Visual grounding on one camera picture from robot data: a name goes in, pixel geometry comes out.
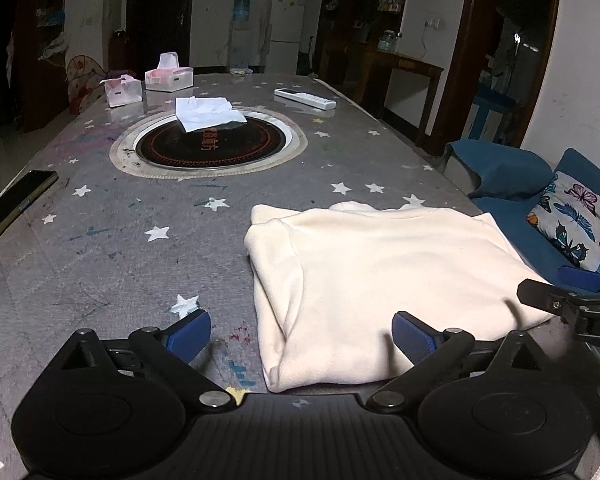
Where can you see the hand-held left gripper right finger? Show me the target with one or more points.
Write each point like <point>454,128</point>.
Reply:
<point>412,337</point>

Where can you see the small white packet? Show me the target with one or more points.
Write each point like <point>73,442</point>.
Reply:
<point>240,71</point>

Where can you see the white remote control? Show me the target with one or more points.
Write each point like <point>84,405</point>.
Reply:
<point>305,98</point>

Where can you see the wooden side desk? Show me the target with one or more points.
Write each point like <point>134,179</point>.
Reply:
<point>405,65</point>

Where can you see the butterfly print cushion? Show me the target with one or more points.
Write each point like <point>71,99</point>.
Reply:
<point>580,215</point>

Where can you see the black smartphone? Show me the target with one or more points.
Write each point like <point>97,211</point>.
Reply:
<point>15,205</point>

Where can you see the grey star-patterned tablecloth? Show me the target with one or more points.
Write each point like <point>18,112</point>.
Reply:
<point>105,260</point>

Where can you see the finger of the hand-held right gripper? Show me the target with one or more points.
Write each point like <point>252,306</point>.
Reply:
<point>535,292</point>
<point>577,277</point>

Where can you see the blue plastic stool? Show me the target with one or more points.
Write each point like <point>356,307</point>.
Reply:
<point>490,102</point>

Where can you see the white refrigerator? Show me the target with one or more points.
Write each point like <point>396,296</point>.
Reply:
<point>285,25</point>

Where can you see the glass jar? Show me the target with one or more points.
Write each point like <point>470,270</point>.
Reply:
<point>389,42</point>

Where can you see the white tissue box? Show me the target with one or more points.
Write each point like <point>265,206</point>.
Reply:
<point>122,94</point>

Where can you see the round patterned fan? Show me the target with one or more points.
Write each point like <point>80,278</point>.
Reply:
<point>80,77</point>

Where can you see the round induction cooktop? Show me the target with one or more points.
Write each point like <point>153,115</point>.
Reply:
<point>220,152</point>

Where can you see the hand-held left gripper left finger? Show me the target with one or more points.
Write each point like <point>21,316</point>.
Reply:
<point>192,332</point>

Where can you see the blue sofa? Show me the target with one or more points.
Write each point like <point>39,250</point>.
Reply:
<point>505,170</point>

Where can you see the white tissue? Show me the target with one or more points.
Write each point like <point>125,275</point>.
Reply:
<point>205,112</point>

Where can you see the white wall socket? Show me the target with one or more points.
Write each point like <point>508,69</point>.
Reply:
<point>432,23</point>

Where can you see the water dispenser with blue bottle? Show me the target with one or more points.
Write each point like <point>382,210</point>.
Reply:
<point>241,10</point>

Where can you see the pink tissue box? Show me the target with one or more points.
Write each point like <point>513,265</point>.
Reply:
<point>167,79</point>

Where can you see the cream sweater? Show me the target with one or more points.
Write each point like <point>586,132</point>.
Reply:
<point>380,270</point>

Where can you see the dark wooden door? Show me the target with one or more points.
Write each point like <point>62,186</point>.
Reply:
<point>155,15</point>

